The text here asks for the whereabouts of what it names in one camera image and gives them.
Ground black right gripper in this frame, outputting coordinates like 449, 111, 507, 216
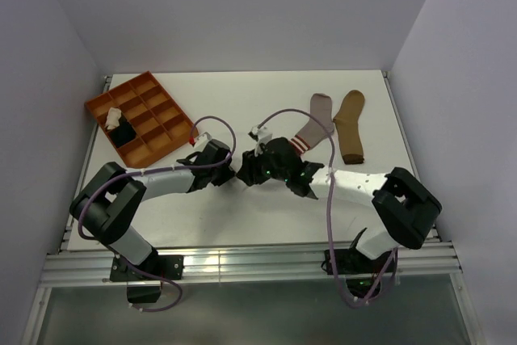
237, 145, 290, 187

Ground black sock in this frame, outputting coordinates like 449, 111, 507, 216
108, 121, 137, 149

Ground cream brown striped sock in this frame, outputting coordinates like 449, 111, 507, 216
104, 107, 125, 131

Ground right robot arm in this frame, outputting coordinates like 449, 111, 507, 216
237, 137, 442, 272

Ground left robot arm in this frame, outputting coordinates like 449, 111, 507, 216
69, 139, 235, 280

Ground grey sock red stripes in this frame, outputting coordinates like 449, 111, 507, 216
289, 93, 334, 155

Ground orange compartment tray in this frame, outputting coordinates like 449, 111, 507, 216
85, 71, 199, 168

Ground tan brown sock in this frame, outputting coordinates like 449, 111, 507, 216
333, 90, 365, 165

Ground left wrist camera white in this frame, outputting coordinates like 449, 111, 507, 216
189, 132, 212, 149

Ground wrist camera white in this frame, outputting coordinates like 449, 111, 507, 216
189, 132, 212, 149
248, 125, 272, 156

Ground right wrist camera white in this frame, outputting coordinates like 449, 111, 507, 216
248, 125, 272, 156

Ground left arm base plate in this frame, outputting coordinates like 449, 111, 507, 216
109, 255, 184, 282

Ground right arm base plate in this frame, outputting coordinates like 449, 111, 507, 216
321, 249, 395, 276

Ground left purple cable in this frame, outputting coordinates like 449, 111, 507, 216
76, 116, 237, 313

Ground aluminium frame rail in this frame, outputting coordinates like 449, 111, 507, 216
39, 242, 461, 288

